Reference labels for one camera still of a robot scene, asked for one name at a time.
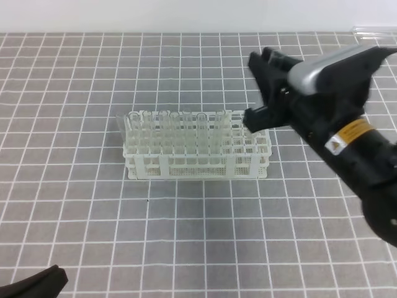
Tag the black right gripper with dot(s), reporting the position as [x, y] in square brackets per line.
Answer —
[315, 118]

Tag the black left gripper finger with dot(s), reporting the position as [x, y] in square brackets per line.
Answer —
[45, 284]

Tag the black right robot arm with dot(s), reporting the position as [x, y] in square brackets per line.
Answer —
[366, 161]

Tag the clear test tube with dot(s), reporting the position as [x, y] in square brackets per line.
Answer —
[147, 127]
[134, 119]
[176, 129]
[163, 117]
[202, 133]
[189, 131]
[218, 125]

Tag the grey checked tablecloth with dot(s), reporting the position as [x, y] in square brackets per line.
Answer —
[66, 198]

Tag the white test tube rack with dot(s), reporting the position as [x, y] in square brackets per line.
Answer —
[244, 155]

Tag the clear test tube far left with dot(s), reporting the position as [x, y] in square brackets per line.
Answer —
[134, 119]

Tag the clear tubes at table edge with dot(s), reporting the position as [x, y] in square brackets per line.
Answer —
[374, 32]

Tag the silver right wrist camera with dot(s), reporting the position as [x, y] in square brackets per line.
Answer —
[339, 70]

